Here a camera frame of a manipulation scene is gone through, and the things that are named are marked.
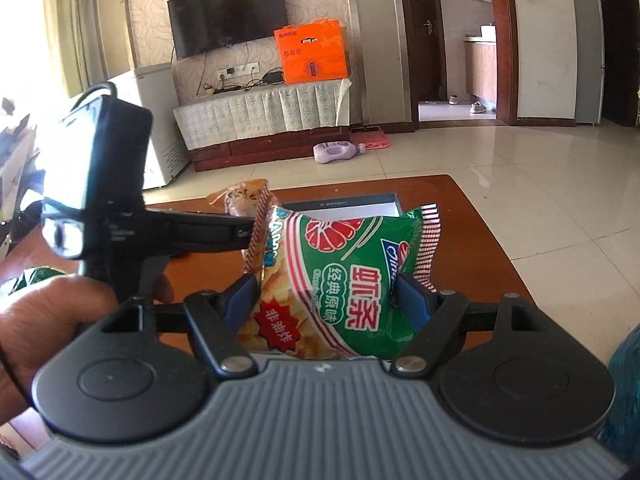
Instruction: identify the white wall socket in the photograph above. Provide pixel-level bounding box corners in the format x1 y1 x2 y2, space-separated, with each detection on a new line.
217 62 261 78

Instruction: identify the orange brown snack packet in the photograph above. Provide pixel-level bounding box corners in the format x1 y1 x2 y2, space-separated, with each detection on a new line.
207 180 273 222

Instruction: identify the brown wooden tv cabinet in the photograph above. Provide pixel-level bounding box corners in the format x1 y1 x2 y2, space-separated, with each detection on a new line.
172 80 353 173

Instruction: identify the teal patterned clothing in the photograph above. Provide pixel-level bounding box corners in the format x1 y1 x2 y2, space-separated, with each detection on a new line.
600 322 640 461

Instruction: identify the green snack packet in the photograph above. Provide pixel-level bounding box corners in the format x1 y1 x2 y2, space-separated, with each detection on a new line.
11 266 69 295

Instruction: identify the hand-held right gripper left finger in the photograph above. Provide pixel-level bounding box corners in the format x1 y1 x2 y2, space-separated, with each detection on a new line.
100 274 262 377

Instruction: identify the black cables and adapter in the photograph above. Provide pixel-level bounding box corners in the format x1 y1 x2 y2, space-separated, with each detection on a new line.
197 67 286 97

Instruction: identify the wooden kitchen counter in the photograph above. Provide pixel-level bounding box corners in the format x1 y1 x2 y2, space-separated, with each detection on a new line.
464 25 498 107

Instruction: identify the person's left hand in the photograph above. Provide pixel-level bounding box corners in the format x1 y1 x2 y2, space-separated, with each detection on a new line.
0 270 174 426

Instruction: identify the orange gift box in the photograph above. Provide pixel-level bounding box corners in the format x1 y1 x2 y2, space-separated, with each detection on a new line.
274 20 351 86

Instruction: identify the dark blue cardboard box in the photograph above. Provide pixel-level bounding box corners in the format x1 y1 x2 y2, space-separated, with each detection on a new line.
272 191 407 223

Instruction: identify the green shrimp chips bag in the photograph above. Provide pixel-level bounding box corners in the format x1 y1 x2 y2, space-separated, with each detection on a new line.
235 204 443 363

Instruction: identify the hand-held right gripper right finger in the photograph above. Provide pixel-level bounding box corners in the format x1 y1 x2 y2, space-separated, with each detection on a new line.
390 272 550 380

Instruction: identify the white chest freezer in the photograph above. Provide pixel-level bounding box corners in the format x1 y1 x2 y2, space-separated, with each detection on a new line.
107 62 193 191

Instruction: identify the silver refrigerator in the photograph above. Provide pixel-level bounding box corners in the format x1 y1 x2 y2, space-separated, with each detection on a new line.
572 0 606 126

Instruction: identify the white pink bottle on floor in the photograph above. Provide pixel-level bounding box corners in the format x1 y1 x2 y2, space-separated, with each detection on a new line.
313 141 362 166

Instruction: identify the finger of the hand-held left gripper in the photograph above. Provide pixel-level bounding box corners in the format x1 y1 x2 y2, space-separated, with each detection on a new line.
171 230 252 257
144 207 255 232

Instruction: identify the black flat television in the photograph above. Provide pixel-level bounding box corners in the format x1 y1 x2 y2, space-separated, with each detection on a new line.
167 0 289 60

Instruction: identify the brown door frame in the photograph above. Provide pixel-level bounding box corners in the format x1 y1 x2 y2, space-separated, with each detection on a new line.
397 0 521 127

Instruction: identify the dark wooden door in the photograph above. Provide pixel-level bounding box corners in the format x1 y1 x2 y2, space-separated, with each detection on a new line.
600 0 640 128

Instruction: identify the pink floor mat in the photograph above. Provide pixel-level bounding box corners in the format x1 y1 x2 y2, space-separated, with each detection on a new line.
348 127 392 150

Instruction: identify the beige curtain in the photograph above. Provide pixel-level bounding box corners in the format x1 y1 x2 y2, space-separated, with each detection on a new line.
42 0 136 101

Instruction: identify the brown wooden door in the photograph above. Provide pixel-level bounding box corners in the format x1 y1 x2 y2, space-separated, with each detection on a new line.
410 0 447 103

